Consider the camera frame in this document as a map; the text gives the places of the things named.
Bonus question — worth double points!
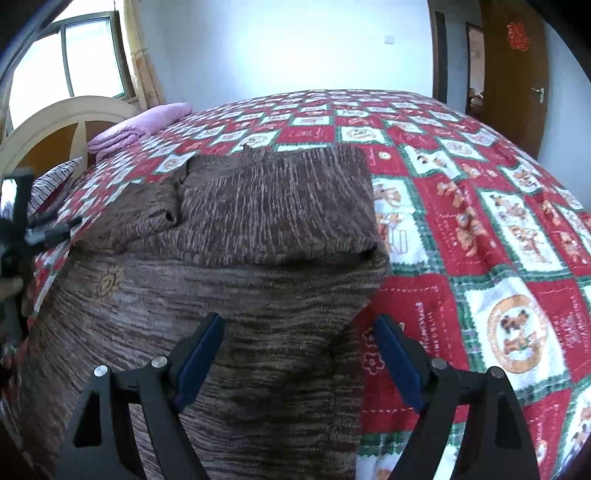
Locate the brown wooden door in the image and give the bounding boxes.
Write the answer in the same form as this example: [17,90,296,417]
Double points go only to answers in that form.
[479,0,551,160]

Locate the window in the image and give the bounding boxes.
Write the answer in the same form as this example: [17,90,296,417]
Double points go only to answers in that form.
[8,15,138,136]

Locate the red checked printed blanket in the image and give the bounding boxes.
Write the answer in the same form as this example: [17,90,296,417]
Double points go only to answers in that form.
[27,89,591,480]

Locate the striped pillow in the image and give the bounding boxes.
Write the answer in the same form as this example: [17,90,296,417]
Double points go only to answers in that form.
[27,156,88,219]

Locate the beige curtain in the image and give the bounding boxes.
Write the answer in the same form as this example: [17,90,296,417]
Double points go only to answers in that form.
[123,0,165,110]

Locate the red door decoration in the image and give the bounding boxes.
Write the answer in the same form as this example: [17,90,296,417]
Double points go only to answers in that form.
[505,20,533,52]

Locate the pink folded blanket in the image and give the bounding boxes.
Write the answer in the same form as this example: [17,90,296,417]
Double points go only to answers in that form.
[87,102,194,156]

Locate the brown knitted sweater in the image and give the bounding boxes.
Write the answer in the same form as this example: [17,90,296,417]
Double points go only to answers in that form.
[18,145,394,480]

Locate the dark door frame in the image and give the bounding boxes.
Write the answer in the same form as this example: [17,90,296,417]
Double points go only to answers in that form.
[428,0,451,101]

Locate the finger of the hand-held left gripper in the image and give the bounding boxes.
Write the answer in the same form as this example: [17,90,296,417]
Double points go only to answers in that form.
[25,215,85,247]

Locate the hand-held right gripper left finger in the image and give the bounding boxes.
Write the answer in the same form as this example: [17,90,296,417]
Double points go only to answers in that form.
[56,312,226,480]

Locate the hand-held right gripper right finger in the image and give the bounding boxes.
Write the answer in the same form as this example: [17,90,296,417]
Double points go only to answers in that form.
[373,315,542,480]

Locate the cream wooden headboard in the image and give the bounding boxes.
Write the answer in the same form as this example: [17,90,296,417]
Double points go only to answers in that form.
[0,95,140,180]

